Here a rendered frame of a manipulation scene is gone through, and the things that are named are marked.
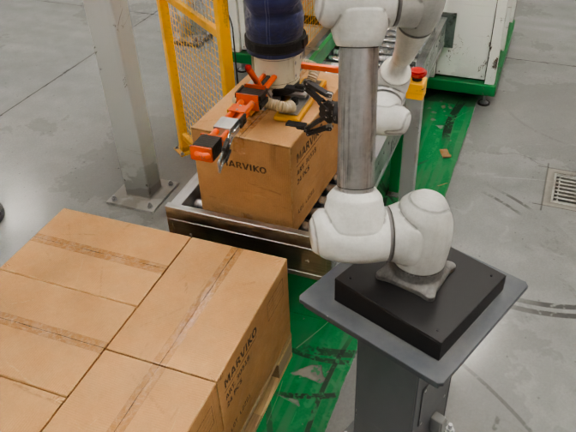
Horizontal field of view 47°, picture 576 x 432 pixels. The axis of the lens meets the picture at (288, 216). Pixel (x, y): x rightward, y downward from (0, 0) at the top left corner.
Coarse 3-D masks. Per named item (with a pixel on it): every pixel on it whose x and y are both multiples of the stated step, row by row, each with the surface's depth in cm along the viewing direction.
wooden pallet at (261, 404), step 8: (288, 344) 266; (280, 352) 259; (288, 352) 269; (280, 360) 260; (288, 360) 271; (280, 368) 262; (272, 376) 265; (280, 376) 265; (264, 384) 247; (272, 384) 262; (264, 392) 259; (272, 392) 259; (256, 400) 241; (264, 400) 256; (256, 408) 253; (264, 408) 253; (256, 416) 250; (248, 424) 247; (256, 424) 247
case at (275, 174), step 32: (288, 96) 258; (192, 128) 241; (256, 128) 239; (288, 128) 238; (256, 160) 237; (288, 160) 231; (320, 160) 261; (224, 192) 253; (256, 192) 246; (288, 192) 240; (320, 192) 270; (288, 224) 249
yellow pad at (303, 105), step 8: (304, 80) 262; (320, 80) 263; (296, 104) 245; (304, 104) 246; (312, 104) 251; (280, 112) 242; (288, 112) 241; (296, 112) 241; (304, 112) 243; (280, 120) 241; (296, 120) 239
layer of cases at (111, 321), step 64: (64, 256) 248; (128, 256) 246; (192, 256) 245; (256, 256) 244; (0, 320) 222; (64, 320) 221; (128, 320) 222; (192, 320) 219; (256, 320) 223; (0, 384) 201; (64, 384) 200; (128, 384) 199; (192, 384) 198; (256, 384) 237
